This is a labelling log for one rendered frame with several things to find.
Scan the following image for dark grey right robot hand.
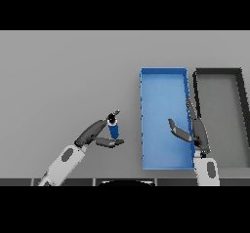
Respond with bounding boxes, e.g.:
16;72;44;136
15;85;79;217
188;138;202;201
167;97;211;159

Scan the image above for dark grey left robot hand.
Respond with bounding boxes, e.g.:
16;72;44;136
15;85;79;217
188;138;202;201
73;109;126;149

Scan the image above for blue pipe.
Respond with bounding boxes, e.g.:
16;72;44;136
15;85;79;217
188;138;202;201
106;112;120;140

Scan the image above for dark grey bin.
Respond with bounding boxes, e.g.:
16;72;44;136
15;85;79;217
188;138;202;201
192;67;250;171

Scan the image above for blue bin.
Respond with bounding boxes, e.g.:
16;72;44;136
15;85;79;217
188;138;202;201
140;66;196;172

